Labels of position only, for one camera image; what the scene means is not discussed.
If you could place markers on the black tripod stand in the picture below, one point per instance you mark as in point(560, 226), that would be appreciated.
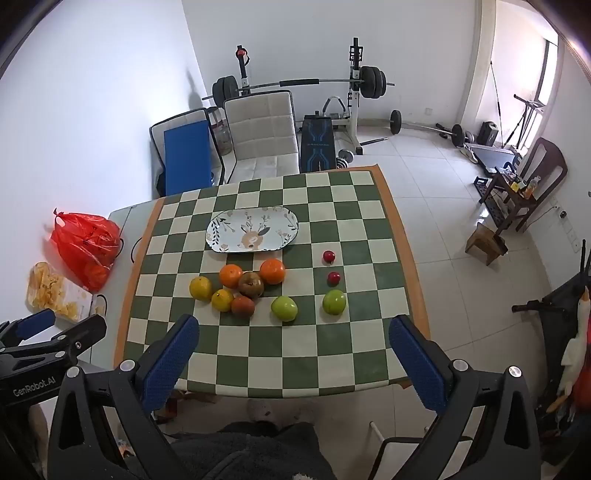
point(526, 115)

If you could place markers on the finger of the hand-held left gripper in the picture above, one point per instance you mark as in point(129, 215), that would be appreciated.
point(34, 322)
point(76, 337)

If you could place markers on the white duck toy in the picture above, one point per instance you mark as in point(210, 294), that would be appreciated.
point(577, 341)

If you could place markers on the metal chair frame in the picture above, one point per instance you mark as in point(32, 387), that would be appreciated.
point(376, 431)

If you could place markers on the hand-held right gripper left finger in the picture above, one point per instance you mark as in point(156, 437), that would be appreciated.
point(171, 360)

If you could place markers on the white weight rack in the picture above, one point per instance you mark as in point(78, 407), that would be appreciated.
point(353, 110)

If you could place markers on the brown apple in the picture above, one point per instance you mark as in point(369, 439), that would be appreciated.
point(250, 284)

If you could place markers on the folded chair with blue panel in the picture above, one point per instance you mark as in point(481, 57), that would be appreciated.
point(187, 157)

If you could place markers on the dark wooden chair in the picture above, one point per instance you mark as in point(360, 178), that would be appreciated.
point(549, 161)

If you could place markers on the dumbbell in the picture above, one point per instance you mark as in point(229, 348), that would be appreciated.
point(344, 157)

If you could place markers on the green checkered tablecloth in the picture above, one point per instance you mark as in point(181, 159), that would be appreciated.
point(277, 350)

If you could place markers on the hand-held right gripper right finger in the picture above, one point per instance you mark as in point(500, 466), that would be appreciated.
point(415, 360)

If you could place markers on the red plastic bag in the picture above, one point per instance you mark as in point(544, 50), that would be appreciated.
point(83, 244)

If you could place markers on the yellow citrus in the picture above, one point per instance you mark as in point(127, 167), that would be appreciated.
point(201, 288)
point(222, 300)

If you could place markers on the treadmill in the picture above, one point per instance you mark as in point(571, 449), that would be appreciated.
point(494, 157)

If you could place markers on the barbell with black plates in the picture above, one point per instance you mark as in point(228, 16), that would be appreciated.
point(374, 82)

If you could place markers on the clear snack packet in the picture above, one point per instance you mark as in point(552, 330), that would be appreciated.
point(55, 290)

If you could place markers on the orange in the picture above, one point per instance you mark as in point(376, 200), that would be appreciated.
point(272, 271)
point(231, 276)

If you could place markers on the green apple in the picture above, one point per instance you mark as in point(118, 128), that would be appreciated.
point(334, 302)
point(284, 308)

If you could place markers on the reddish brown fruit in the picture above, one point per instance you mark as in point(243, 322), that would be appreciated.
point(243, 306)

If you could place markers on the small wooden stool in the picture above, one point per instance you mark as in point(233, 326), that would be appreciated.
point(485, 240)

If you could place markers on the white padded chair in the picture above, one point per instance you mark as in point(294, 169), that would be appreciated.
point(263, 134)

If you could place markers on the black sit-up bench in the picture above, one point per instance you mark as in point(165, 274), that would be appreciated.
point(317, 143)

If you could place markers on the person's dark clothing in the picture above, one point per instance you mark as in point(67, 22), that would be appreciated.
point(258, 452)

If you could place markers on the small red tomato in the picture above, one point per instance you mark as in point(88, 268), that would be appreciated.
point(333, 278)
point(328, 256)

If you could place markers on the black perforated rack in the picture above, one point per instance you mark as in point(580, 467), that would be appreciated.
point(489, 205)

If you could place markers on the glass jar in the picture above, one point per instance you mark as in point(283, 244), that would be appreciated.
point(224, 138)

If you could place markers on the black speaker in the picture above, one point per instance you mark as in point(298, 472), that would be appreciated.
point(488, 133)

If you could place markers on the floral oval plate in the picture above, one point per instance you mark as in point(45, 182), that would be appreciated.
point(251, 230)

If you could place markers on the curl barbell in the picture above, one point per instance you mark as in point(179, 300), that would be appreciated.
point(395, 122)

